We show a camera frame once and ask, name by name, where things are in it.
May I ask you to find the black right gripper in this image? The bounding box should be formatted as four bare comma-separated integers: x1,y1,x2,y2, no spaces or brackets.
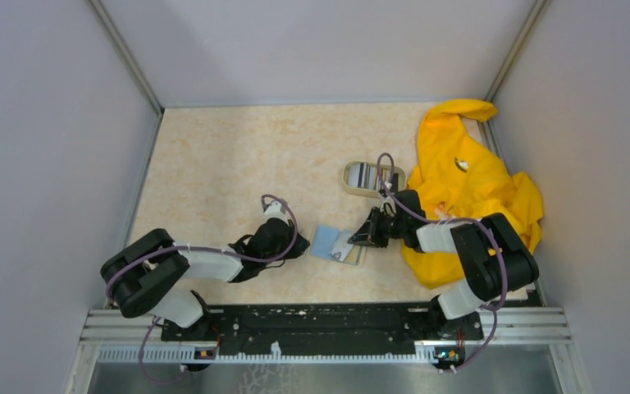
348,206,407,248

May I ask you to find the silver credit card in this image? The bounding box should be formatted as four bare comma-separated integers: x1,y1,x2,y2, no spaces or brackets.
330,241,354,262

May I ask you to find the beige card holder wallet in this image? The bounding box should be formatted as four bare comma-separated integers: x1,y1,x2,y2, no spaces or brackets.
309,224,366,268

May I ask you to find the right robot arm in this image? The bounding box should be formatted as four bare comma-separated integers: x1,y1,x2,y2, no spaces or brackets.
347,190,539,338

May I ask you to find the beige oval card tray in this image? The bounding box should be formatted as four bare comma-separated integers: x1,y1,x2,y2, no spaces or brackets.
341,161,407,198

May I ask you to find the yellow cloth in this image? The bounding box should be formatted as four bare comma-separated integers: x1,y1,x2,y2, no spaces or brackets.
399,98,545,291

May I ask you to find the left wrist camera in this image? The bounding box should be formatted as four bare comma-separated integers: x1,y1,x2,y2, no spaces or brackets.
263,200,289,222

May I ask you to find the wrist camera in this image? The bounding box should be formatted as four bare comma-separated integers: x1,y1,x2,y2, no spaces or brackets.
379,188,398,217
263,200,289,222

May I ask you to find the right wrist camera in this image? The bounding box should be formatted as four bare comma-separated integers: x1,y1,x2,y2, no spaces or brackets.
379,188,398,217

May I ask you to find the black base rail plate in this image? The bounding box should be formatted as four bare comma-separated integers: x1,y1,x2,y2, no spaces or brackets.
161,301,484,356

